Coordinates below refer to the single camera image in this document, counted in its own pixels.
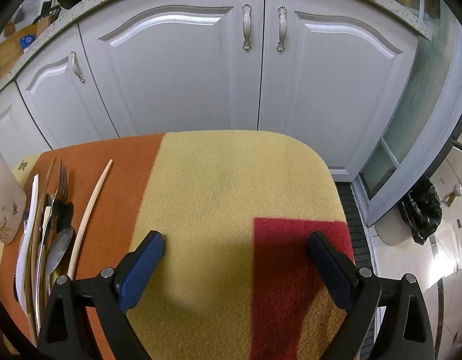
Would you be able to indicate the metal fork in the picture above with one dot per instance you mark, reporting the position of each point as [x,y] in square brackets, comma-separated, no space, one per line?
[62,183]

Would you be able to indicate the white sliding glass door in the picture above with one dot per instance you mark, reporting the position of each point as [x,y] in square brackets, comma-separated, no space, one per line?
[414,157]

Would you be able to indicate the white cabinet door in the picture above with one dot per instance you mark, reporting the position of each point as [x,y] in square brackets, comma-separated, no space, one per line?
[178,82]
[328,101]
[13,127]
[66,108]

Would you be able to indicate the pale wooden chopstick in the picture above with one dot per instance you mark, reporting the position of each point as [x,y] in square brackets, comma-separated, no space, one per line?
[90,213]

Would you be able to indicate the brown wooden chopstick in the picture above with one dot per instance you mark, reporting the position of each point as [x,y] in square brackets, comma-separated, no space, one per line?
[46,183]

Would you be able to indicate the metal spoon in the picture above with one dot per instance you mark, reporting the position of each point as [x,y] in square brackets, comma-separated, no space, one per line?
[60,247]

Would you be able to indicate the colourful printed blanket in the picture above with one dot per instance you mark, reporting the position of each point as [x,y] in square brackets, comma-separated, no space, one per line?
[216,195]

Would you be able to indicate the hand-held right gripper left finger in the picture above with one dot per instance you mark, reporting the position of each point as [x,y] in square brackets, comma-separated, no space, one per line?
[145,270]

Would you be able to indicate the wooden knife block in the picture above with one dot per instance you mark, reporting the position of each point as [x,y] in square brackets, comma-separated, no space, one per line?
[47,22]

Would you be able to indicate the wooden cutting board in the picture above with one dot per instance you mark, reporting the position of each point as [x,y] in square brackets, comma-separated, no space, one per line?
[10,52]

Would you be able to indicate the white plastic knife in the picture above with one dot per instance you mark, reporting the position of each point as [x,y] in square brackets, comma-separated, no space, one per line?
[28,232]

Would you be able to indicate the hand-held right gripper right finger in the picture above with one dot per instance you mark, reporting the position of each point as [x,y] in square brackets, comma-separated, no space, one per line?
[328,266]

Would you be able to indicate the blue and white packet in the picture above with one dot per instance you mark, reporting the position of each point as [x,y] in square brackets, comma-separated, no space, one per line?
[27,42]

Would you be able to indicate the black trash bag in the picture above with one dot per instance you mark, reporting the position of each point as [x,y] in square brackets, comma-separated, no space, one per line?
[422,210]

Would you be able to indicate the white floral cup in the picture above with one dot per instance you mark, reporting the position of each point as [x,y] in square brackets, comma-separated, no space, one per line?
[6,202]

